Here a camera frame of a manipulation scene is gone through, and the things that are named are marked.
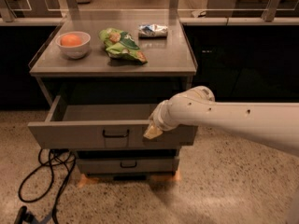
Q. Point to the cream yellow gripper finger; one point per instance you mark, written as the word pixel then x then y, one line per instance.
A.
pixel 152 131

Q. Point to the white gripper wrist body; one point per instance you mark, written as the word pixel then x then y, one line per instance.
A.
pixel 158 116

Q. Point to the grey top drawer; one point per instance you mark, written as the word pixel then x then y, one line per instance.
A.
pixel 96 127

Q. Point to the grey drawer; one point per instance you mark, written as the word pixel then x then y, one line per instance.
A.
pixel 96 127
pixel 129 166

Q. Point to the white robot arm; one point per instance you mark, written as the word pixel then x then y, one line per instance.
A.
pixel 274 125

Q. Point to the grey bottom drawer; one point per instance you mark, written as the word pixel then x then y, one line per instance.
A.
pixel 129 166

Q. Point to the grey drawer cabinet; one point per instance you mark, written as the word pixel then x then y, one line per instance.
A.
pixel 97 79

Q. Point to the silver blue snack bag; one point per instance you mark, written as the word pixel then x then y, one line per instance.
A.
pixel 152 30

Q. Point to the green chip bag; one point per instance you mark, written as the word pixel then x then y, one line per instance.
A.
pixel 120 45

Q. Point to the white bowl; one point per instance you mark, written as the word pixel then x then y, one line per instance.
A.
pixel 76 52

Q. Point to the orange fruit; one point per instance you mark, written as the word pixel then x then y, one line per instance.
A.
pixel 71 40

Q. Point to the black plug on floor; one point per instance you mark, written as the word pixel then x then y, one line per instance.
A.
pixel 24 216

